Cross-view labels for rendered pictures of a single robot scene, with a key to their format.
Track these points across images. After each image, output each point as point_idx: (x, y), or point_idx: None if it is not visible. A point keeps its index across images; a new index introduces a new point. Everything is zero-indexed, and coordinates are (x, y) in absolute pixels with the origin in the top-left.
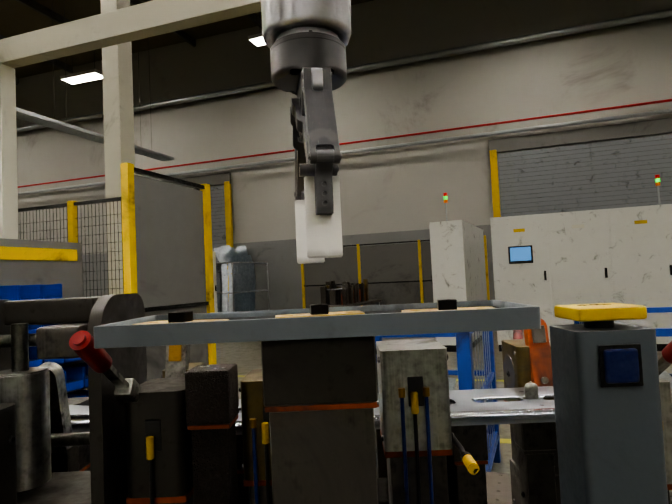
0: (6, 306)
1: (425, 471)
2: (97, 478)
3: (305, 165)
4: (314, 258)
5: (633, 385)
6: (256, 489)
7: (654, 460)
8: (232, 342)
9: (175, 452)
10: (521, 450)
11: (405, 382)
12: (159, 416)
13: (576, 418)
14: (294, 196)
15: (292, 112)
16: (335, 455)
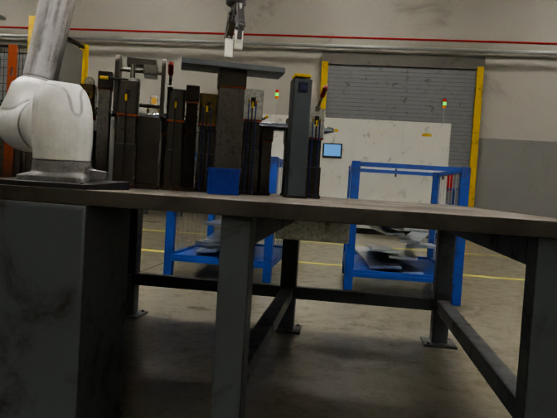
0: (128, 58)
1: (253, 126)
2: (161, 109)
3: (236, 26)
4: (229, 55)
5: (305, 91)
6: (202, 124)
7: (307, 109)
8: (215, 65)
9: (182, 107)
10: (284, 143)
11: (250, 99)
12: (178, 96)
13: (292, 99)
14: (224, 37)
15: (231, 12)
16: (234, 99)
